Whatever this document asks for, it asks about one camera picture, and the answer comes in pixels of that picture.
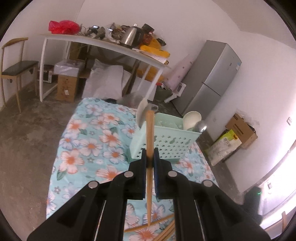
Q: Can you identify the floral blue tablecloth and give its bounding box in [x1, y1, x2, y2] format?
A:
[46, 97, 219, 241]

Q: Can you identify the pink rolled mat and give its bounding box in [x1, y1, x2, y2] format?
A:
[164, 55, 197, 90]

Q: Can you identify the red plastic bag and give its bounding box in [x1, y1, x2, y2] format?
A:
[48, 20, 80, 35]

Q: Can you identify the wooden chair black seat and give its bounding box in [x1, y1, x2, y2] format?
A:
[1, 37, 39, 113]

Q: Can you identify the cardboard box under table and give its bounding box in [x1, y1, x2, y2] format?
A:
[56, 75, 78, 102]

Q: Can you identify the yellow plastic bag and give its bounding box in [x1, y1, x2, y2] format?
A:
[140, 45, 170, 58]

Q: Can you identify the steel electric kettle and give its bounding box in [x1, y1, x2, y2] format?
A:
[119, 24, 144, 49]

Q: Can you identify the metal spoon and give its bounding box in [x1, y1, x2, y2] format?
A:
[193, 120, 207, 133]

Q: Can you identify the black box green light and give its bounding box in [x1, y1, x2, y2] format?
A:
[242, 186, 262, 225]

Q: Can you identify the white ceramic spoon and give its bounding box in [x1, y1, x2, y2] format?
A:
[135, 98, 148, 128]

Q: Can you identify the silver refrigerator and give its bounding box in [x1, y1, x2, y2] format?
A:
[172, 40, 242, 119]

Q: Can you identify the mint green utensil basket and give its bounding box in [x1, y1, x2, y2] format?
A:
[128, 113, 201, 163]

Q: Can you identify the brown cardboard box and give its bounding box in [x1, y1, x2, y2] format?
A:
[225, 113, 258, 150]

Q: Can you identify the white pillow under table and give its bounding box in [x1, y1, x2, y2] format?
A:
[82, 59, 131, 100]

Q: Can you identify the white step stool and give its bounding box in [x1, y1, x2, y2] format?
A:
[164, 82, 186, 103]

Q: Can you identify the cream ceramic spoon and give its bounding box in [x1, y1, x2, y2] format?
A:
[183, 111, 202, 131]

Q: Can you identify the white side table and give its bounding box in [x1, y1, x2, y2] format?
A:
[39, 34, 167, 102]

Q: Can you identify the wooden chopstick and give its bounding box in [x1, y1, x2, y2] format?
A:
[146, 110, 154, 226]
[154, 220, 175, 241]
[124, 213, 175, 233]

